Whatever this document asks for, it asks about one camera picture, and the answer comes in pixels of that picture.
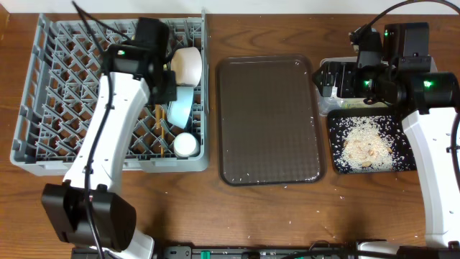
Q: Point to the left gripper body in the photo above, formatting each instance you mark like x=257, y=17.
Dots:
x=167, y=88

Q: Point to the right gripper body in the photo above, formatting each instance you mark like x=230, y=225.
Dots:
x=364, y=83

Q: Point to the long wooden chopstick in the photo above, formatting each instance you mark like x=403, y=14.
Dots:
x=158, y=116

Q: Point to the light blue bowl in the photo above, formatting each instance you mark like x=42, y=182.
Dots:
x=179, y=110

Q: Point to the white pink bowl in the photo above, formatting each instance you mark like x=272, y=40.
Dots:
x=187, y=65

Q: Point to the white paper cup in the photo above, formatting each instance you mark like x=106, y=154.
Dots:
x=185, y=145

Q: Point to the rice food waste pile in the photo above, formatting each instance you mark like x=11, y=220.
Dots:
x=366, y=147

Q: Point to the short wooden chopstick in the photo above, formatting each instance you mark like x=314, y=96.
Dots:
x=162, y=150

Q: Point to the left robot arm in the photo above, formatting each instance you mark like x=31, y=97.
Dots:
x=87, y=208

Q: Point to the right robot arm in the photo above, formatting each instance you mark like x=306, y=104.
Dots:
x=427, y=104

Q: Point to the black waste tray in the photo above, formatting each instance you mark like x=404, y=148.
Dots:
x=338, y=144

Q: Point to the clear plastic bin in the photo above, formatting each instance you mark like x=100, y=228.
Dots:
x=338, y=104

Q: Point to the dark brown serving tray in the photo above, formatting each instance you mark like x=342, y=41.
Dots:
x=269, y=126

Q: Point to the grey dish rack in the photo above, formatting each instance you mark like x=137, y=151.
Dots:
x=60, y=95

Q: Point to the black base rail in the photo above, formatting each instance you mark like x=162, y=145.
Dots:
x=185, y=252

